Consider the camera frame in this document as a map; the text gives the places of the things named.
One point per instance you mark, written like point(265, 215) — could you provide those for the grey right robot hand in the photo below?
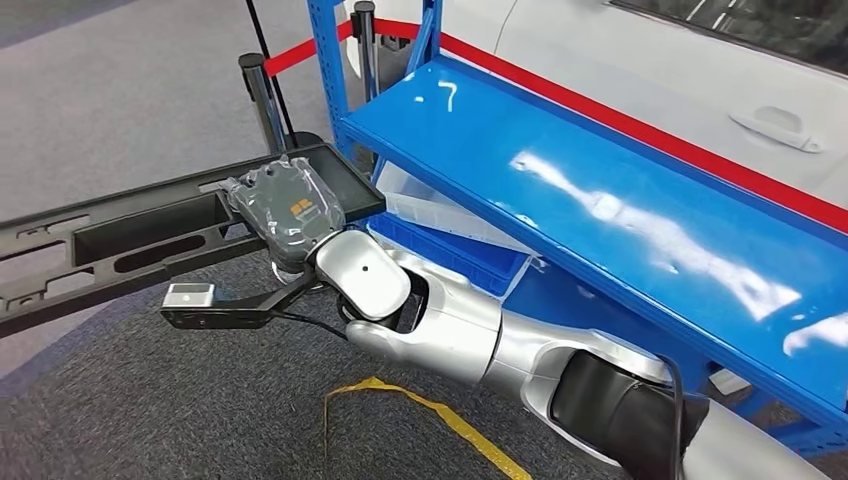
point(291, 212)

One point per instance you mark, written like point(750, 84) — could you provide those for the long black plastic part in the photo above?
point(344, 185)

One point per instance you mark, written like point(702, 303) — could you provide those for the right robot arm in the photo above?
point(430, 318)

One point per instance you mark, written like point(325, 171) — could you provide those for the blue metal shelf rack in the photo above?
point(596, 166)

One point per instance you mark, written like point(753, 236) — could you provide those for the clear plastic bin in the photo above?
point(424, 205)

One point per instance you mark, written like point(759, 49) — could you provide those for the thin black pole stand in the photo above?
point(256, 26)

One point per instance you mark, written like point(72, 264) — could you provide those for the yellow floor tape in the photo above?
point(430, 407)

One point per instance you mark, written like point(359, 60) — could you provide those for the red barrier belt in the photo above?
point(596, 112)

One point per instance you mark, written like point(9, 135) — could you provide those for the white car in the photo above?
point(629, 60)

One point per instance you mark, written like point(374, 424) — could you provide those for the chrome stanchion post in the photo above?
point(366, 46)
point(262, 99)

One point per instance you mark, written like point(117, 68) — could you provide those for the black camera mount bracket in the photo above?
point(225, 316)

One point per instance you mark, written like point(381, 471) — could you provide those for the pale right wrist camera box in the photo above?
point(189, 296)

